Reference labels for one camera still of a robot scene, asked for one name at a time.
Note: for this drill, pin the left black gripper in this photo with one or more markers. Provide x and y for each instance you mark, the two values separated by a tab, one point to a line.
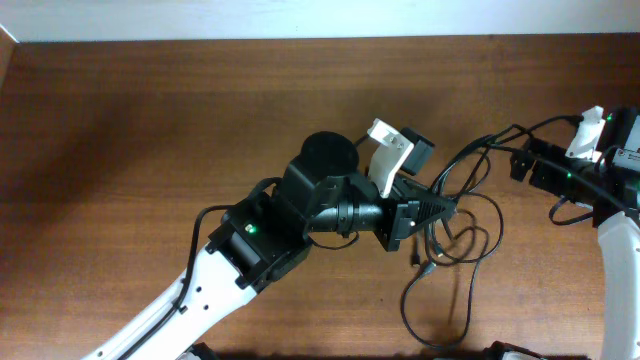
399	217

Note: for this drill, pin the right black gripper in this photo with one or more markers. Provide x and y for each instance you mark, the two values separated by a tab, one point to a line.
542	167

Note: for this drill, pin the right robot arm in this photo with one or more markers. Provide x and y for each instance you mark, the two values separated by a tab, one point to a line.
599	170

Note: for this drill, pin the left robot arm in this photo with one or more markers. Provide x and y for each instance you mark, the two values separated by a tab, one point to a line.
266	235

